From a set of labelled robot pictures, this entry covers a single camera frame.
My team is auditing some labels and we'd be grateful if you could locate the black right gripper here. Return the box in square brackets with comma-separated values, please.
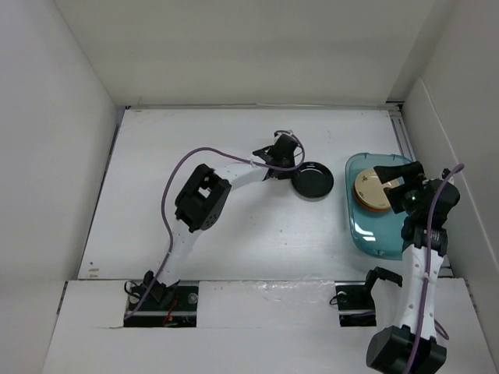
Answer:
[373, 161, 429, 217]

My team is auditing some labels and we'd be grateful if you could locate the beige plate with calligraphy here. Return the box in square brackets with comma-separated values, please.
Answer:
[353, 168, 400, 208]

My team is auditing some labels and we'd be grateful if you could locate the glossy black plate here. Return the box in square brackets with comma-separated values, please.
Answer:
[291, 161, 334, 199]

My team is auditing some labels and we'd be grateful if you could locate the orange plastic plate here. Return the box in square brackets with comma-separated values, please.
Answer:
[352, 185, 391, 213]

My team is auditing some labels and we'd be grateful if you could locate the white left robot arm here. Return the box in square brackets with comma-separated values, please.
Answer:
[130, 130, 334, 309]

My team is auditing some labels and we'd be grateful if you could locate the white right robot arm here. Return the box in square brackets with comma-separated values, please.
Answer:
[366, 176, 460, 373]

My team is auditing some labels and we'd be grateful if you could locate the teal transparent plastic bin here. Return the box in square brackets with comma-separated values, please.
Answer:
[345, 153, 411, 260]

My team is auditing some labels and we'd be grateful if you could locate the aluminium frame rail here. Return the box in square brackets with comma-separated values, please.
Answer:
[386, 101, 416, 161]

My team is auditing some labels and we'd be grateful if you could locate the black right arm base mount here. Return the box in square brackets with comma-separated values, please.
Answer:
[329, 266, 403, 327]

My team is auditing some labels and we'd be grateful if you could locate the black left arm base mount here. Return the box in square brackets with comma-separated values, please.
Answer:
[123, 270, 200, 328]

